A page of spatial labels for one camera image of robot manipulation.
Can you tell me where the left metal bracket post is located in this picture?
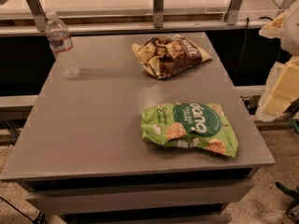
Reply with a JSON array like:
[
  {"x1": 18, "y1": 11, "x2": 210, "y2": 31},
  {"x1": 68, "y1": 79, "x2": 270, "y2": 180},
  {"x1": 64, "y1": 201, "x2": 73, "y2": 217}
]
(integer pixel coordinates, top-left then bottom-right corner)
[{"x1": 26, "y1": 0, "x2": 46, "y2": 32}]

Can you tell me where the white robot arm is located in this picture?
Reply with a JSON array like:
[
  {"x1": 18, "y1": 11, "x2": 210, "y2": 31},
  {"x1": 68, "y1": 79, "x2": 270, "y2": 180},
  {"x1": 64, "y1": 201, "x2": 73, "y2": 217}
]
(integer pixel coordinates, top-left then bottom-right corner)
[{"x1": 255, "y1": 0, "x2": 299, "y2": 121}]

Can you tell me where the brown chip bag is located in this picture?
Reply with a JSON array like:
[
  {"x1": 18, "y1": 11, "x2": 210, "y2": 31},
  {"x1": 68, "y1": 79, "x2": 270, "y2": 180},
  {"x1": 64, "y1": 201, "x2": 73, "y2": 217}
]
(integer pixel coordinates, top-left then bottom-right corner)
[{"x1": 132, "y1": 35, "x2": 211, "y2": 79}]

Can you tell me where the metal bracket post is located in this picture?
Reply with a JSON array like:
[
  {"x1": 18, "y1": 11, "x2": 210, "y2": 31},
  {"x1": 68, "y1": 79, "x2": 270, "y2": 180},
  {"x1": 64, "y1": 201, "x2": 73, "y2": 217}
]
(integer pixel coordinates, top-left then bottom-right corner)
[
  {"x1": 26, "y1": 0, "x2": 46, "y2": 32},
  {"x1": 153, "y1": 0, "x2": 164, "y2": 28},
  {"x1": 224, "y1": 0, "x2": 243, "y2": 25}
]

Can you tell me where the clear plastic water bottle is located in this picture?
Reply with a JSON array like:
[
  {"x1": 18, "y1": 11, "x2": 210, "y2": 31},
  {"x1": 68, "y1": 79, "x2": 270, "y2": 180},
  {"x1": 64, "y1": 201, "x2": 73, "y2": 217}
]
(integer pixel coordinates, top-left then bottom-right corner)
[{"x1": 45, "y1": 11, "x2": 80, "y2": 79}]

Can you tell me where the middle metal bracket post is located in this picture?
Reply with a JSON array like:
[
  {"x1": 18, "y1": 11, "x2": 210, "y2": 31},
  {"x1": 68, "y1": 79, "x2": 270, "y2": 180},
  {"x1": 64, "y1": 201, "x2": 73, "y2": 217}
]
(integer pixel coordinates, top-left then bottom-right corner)
[{"x1": 153, "y1": 0, "x2": 164, "y2": 28}]

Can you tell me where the right metal bracket post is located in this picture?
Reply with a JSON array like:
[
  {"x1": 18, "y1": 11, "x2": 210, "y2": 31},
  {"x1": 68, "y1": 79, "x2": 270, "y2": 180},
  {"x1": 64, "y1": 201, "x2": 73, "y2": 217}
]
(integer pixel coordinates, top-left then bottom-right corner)
[{"x1": 224, "y1": 0, "x2": 243, "y2": 25}]

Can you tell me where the black hanging cable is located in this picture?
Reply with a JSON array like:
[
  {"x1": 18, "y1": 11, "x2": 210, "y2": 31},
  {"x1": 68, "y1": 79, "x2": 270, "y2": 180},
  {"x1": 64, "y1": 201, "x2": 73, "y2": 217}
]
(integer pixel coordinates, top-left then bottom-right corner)
[{"x1": 232, "y1": 16, "x2": 250, "y2": 79}]

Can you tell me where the grey drawer cabinet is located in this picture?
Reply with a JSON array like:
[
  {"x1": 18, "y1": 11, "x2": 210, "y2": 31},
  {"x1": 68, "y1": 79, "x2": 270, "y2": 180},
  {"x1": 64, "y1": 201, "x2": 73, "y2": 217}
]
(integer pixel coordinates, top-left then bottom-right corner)
[{"x1": 1, "y1": 35, "x2": 274, "y2": 224}]

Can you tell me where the green tool on floor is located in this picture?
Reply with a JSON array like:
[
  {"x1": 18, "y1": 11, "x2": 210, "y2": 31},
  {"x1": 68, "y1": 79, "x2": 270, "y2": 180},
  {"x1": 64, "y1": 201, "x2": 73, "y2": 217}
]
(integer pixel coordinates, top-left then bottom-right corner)
[{"x1": 276, "y1": 182, "x2": 299, "y2": 224}]

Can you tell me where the green rice chip bag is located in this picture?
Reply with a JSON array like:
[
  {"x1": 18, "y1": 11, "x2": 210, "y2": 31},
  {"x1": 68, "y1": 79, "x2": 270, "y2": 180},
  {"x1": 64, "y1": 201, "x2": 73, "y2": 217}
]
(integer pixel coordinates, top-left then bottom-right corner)
[{"x1": 141, "y1": 103, "x2": 238, "y2": 158}]

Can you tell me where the black cable on floor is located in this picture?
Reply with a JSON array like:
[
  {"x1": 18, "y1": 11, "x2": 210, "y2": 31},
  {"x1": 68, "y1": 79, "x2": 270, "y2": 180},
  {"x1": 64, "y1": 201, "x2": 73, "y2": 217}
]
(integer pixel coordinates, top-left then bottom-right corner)
[{"x1": 0, "y1": 196, "x2": 48, "y2": 224}]

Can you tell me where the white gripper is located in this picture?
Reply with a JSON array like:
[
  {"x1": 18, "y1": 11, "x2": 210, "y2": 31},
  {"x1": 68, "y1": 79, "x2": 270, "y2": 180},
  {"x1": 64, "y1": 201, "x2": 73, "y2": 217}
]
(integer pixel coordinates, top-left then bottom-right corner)
[{"x1": 255, "y1": 11, "x2": 299, "y2": 121}]

